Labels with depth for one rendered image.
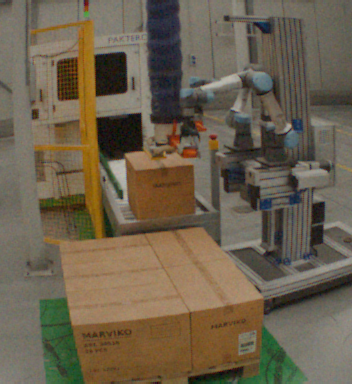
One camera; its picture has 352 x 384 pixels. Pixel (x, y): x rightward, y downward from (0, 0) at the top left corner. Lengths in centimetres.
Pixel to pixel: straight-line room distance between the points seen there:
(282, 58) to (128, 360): 221
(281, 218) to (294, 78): 101
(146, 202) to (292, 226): 104
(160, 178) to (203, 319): 138
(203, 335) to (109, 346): 49
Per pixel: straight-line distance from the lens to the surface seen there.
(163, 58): 352
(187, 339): 283
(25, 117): 435
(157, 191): 388
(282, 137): 340
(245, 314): 286
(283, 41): 371
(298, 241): 404
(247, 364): 306
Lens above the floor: 185
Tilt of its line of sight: 16 degrees down
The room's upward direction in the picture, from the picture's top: 3 degrees counter-clockwise
